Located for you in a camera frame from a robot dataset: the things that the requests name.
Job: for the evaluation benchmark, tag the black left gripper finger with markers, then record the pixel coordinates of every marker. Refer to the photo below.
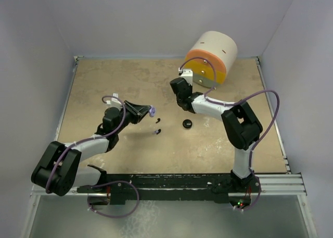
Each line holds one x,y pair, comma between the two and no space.
143,108
143,115

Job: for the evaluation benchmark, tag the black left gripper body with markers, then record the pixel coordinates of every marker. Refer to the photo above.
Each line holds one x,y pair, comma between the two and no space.
131,114

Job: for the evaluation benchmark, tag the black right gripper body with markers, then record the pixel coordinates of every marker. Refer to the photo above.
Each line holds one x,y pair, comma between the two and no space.
179,100

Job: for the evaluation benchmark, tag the purple round earbud charging case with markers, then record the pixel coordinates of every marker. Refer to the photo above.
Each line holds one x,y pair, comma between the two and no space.
152,111

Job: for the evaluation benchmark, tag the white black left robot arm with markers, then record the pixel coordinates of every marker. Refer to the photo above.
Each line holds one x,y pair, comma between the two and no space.
58,169

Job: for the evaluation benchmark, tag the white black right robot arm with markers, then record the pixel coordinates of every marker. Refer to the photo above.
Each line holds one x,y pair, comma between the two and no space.
242,127

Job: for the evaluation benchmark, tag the black purple earbud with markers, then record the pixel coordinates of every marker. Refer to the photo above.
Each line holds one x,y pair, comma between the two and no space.
157,131

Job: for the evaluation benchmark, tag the cylindrical three-drawer storage box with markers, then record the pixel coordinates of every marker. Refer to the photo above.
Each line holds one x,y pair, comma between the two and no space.
211,58

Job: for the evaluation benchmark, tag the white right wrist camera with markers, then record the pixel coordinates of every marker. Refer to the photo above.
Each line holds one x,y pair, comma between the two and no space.
186,74

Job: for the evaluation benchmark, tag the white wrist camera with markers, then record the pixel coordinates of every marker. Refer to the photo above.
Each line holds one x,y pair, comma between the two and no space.
186,74
114,101

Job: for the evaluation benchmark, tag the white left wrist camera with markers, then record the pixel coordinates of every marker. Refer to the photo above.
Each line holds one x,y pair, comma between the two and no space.
114,101

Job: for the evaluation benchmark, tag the aluminium table frame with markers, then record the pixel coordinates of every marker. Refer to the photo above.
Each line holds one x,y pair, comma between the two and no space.
144,167

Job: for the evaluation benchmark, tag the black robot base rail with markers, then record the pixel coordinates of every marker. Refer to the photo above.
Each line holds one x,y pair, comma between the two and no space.
215,187

